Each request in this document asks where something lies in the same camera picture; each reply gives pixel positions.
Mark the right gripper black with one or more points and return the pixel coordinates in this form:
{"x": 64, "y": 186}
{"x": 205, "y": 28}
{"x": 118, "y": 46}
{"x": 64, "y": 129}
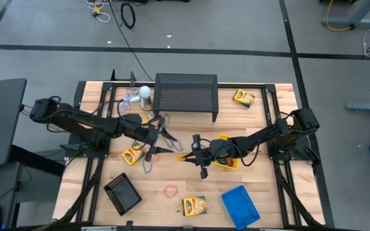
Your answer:
{"x": 217, "y": 150}

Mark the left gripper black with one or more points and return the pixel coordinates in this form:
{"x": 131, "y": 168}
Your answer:
{"x": 143, "y": 131}

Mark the small yellow crayon pack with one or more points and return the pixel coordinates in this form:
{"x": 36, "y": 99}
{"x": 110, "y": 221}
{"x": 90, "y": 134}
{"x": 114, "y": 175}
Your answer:
{"x": 146, "y": 119}

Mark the yellow plastic slotted basket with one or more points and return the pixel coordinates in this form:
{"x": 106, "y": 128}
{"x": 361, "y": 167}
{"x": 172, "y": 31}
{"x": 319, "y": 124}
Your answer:
{"x": 234, "y": 165}

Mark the orange rubber band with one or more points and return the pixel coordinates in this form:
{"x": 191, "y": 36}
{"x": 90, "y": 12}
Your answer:
{"x": 164, "y": 191}

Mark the yellow crayon box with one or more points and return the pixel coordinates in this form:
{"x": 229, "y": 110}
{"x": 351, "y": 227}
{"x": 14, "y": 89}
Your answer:
{"x": 243, "y": 97}
{"x": 194, "y": 205}
{"x": 132, "y": 156}

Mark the black mesh tray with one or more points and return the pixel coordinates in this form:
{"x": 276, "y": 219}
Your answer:
{"x": 122, "y": 194}

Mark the blue plastic tray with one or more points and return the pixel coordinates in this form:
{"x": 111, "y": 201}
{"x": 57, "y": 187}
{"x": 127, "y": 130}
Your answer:
{"x": 239, "y": 207}

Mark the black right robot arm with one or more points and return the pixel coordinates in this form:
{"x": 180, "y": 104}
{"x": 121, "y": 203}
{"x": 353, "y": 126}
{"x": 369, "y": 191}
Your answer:
{"x": 262, "y": 136}

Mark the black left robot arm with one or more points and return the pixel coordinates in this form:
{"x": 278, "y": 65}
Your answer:
{"x": 75, "y": 120}

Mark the black mesh desk riser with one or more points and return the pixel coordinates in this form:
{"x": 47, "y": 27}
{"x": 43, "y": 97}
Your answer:
{"x": 185, "y": 93}

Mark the black desk foot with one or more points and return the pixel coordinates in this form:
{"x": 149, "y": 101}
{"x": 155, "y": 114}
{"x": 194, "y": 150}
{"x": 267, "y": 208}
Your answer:
{"x": 37, "y": 160}

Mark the grey desk foot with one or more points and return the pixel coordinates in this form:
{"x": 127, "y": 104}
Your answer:
{"x": 365, "y": 106}

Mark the wooden bulb base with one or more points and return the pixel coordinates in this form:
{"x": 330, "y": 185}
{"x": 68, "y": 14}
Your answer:
{"x": 146, "y": 104}

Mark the white light bulb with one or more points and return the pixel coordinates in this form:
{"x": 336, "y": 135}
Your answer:
{"x": 144, "y": 91}

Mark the black metal table frame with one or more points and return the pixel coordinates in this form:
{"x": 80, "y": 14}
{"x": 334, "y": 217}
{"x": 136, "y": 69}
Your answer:
{"x": 255, "y": 86}

